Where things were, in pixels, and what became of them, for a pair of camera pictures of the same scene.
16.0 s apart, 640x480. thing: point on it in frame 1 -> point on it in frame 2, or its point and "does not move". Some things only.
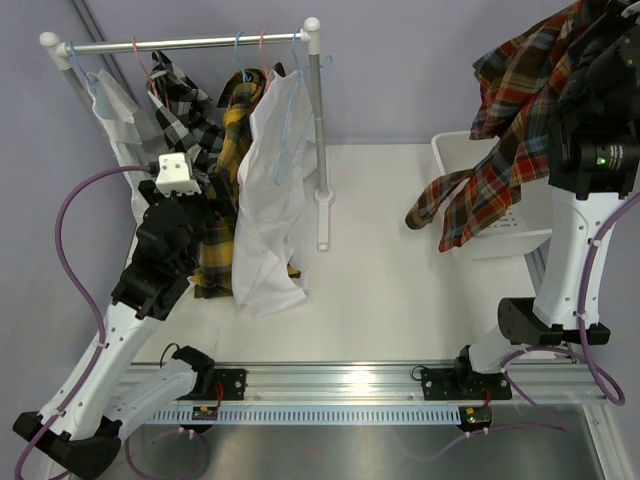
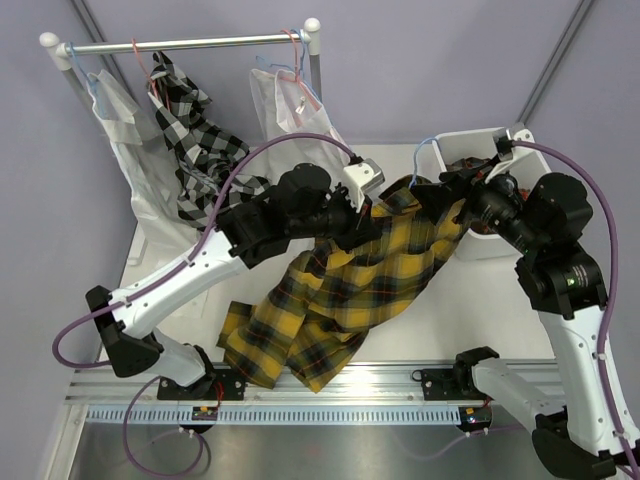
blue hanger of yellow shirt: (244, 75) -> (415, 160)
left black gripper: (148, 189) -> (363, 225)
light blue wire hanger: (277, 179) -> (299, 68)
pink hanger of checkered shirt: (151, 81) does not move
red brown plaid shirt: (519, 83) -> (470, 166)
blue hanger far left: (92, 80) does not move
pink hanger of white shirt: (262, 53) -> (296, 78)
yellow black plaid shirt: (239, 95) -> (329, 300)
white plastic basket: (527, 224) does not move
